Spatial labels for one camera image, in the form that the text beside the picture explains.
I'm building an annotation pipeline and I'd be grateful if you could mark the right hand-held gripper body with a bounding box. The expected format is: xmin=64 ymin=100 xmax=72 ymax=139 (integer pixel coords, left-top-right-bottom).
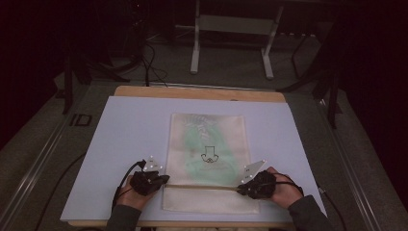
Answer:
xmin=240 ymin=159 xmax=278 ymax=200

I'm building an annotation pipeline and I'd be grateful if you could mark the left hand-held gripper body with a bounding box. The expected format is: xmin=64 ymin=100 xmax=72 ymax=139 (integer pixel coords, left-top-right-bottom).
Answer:
xmin=129 ymin=155 xmax=166 ymax=197

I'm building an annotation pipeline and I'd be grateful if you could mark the white mesh laundry bag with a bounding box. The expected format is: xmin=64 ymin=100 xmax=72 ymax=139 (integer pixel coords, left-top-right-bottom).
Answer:
xmin=162 ymin=113 xmax=261 ymax=216

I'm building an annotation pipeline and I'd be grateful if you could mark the person's left hand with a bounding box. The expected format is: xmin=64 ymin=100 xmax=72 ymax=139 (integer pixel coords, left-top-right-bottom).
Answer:
xmin=115 ymin=174 xmax=156 ymax=212

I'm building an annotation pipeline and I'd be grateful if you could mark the person's right hand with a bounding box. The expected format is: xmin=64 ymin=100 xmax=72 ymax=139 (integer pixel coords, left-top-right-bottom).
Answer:
xmin=266 ymin=166 xmax=304 ymax=210

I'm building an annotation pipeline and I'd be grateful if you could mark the pale table cover sheet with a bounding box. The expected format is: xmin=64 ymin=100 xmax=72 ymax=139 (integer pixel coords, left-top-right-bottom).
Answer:
xmin=60 ymin=95 xmax=327 ymax=223

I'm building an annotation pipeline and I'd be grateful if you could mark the wooden table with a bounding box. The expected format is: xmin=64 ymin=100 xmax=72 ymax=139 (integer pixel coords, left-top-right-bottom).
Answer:
xmin=67 ymin=85 xmax=295 ymax=229

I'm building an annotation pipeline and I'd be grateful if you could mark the black stand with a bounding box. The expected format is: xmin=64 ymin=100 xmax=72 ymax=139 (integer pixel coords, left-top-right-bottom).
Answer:
xmin=277 ymin=15 xmax=344 ymax=130
xmin=62 ymin=44 xmax=131 ymax=116

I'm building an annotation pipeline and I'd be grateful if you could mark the white metal stand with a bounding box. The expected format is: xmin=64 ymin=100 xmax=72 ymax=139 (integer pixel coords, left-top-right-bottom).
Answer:
xmin=190 ymin=0 xmax=285 ymax=81

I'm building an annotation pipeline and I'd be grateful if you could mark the black floor cable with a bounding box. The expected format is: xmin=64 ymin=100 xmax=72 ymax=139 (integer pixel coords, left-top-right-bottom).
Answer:
xmin=34 ymin=153 xmax=88 ymax=231
xmin=317 ymin=187 xmax=348 ymax=231

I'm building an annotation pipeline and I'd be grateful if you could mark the aluminium rail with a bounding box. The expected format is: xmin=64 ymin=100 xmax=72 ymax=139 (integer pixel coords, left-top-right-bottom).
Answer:
xmin=316 ymin=98 xmax=384 ymax=231
xmin=0 ymin=123 xmax=73 ymax=231

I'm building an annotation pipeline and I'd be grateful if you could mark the bundle of black cables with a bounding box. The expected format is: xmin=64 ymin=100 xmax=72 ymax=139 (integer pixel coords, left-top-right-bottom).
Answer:
xmin=139 ymin=38 xmax=169 ymax=89

